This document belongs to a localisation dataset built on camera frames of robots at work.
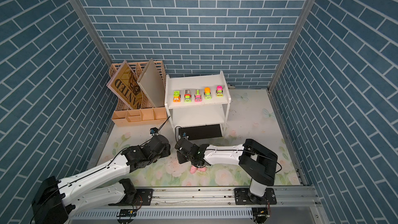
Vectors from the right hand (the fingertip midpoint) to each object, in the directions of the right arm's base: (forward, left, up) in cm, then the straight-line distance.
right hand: (180, 155), depth 83 cm
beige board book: (+39, +24, +16) cm, 49 cm away
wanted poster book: (+33, +38, +18) cm, 53 cm away
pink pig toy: (-6, -8, -3) cm, 10 cm away
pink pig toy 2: (-6, -13, -2) cm, 15 cm away
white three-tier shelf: (+22, -16, +11) cm, 30 cm away
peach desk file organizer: (+27, +27, 0) cm, 38 cm away
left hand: (+1, +4, +4) cm, 6 cm away
